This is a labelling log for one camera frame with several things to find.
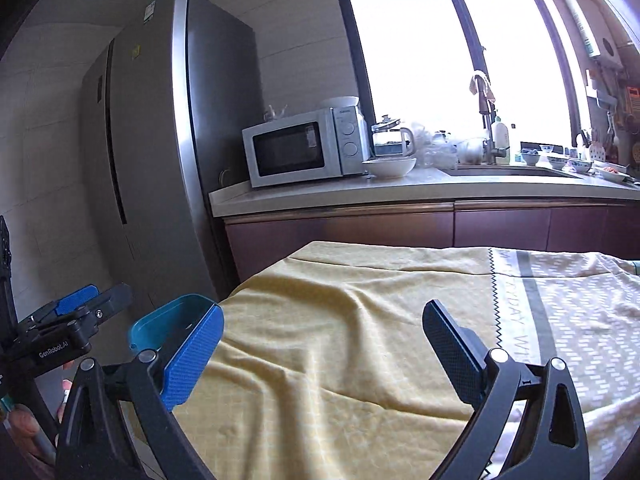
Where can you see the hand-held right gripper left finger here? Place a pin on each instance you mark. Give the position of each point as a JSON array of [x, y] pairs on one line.
[[195, 355]]

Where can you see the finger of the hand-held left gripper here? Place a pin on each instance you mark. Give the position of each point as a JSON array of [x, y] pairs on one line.
[[77, 300], [115, 305]]

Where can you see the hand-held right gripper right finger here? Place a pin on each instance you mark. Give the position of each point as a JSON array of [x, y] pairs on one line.
[[450, 355]]

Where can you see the teal plastic bin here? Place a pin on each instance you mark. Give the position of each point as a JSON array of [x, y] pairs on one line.
[[165, 322]]

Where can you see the person's left hand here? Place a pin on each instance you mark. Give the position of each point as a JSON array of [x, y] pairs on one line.
[[22, 422]]

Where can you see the yellow checked tablecloth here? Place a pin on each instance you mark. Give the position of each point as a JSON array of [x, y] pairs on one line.
[[325, 340]]

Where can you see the white patterned cloth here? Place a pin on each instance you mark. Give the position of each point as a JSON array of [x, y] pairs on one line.
[[580, 330]]

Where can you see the brown lower cabinets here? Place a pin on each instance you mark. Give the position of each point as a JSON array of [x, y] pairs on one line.
[[350, 235]]

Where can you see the grey refrigerator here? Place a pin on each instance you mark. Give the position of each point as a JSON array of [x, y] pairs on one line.
[[150, 135]]

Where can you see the steel kitchen sink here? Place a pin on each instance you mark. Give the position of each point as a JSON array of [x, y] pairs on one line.
[[510, 172]]

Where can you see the large white bowl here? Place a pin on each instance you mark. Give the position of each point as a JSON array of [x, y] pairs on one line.
[[390, 167]]

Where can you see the pale stone countertop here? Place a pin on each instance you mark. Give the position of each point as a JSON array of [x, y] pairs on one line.
[[325, 192]]

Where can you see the pile of clear plastic bags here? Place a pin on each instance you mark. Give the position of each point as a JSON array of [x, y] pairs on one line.
[[440, 147]]

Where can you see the blue patterned bowl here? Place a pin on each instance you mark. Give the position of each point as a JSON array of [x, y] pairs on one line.
[[558, 163], [581, 166], [530, 158]]

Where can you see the glass kettle with lid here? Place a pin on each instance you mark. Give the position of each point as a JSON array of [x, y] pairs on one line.
[[392, 140]]

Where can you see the white soap bottle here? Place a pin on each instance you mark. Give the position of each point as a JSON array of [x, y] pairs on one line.
[[501, 136]]

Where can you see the white microwave oven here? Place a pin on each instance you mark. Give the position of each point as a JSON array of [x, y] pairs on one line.
[[295, 152]]

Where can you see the small blue patterned cup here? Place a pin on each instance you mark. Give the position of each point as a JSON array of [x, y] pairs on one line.
[[547, 149]]

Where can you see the metal kitchen faucet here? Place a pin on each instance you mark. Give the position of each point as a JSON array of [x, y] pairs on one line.
[[487, 130]]

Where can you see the white plate with food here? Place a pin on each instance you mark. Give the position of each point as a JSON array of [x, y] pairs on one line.
[[612, 171]]

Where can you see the small white figurine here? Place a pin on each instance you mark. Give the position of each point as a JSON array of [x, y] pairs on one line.
[[275, 112]]

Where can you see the white utensil holder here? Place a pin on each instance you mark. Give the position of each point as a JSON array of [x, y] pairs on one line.
[[596, 151]]

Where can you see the beige dish cloth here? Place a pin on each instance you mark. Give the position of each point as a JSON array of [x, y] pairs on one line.
[[481, 86]]

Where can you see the white bowl with flat rim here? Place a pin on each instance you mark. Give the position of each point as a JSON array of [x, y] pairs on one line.
[[340, 102]]

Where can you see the large kitchen window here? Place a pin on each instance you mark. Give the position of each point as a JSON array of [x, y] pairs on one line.
[[415, 50]]

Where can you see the white water heater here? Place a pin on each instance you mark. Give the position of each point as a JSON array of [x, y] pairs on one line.
[[587, 25]]

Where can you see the wall utensil rack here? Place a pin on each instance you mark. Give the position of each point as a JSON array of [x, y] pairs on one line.
[[602, 92]]

